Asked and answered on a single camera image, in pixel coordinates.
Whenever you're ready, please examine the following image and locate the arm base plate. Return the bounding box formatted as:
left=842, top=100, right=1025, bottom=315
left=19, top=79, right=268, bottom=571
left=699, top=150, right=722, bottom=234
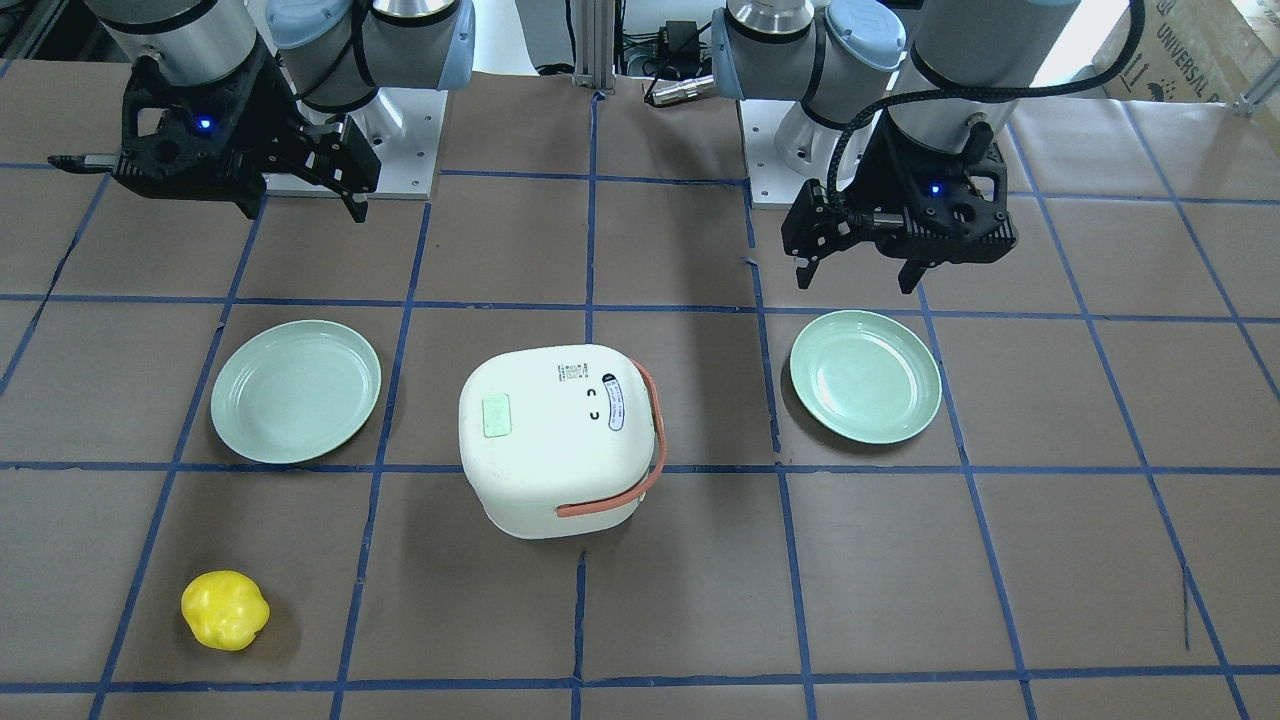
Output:
left=255, top=88, right=449, bottom=202
left=739, top=99, right=840, bottom=210

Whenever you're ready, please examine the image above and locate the cardboard box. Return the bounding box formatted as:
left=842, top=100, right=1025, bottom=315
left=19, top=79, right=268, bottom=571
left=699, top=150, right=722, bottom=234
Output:
left=1103, top=1, right=1279, bottom=104

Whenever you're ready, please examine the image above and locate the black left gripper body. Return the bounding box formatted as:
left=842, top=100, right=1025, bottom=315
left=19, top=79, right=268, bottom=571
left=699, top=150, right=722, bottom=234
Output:
left=781, top=111, right=1019, bottom=269

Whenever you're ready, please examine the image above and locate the white rice cooker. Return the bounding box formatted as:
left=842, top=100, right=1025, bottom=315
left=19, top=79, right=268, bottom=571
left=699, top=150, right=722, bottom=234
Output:
left=458, top=345, right=668, bottom=541

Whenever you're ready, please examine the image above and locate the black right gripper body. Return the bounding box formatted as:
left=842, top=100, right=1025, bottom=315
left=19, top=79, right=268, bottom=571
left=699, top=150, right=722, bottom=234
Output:
left=111, top=41, right=380, bottom=205

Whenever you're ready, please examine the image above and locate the yellow toy bell pepper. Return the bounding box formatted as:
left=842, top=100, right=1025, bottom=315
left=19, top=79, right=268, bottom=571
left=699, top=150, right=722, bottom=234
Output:
left=180, top=570, right=271, bottom=652

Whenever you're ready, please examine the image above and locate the green plate near yellow toy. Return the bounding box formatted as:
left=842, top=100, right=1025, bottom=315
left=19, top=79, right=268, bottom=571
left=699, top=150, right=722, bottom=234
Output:
left=210, top=319, right=381, bottom=464

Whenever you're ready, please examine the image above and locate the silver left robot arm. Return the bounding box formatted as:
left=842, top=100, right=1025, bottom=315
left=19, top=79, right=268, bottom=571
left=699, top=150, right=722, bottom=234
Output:
left=709, top=1, right=1076, bottom=293

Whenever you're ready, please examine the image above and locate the green plate far from toy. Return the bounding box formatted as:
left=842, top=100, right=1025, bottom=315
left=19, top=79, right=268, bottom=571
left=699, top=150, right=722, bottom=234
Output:
left=788, top=310, right=942, bottom=445

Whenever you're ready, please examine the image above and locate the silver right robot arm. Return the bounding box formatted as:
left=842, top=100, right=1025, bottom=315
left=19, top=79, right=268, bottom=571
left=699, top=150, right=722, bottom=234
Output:
left=49, top=1, right=477, bottom=223

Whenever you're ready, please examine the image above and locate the aluminium frame post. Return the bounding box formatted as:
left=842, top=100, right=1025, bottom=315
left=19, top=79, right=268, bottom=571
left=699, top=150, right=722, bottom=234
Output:
left=566, top=1, right=623, bottom=96

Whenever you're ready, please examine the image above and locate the black power adapter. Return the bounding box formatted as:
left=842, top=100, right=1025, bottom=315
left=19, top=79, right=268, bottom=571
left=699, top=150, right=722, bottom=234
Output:
left=658, top=20, right=700, bottom=64

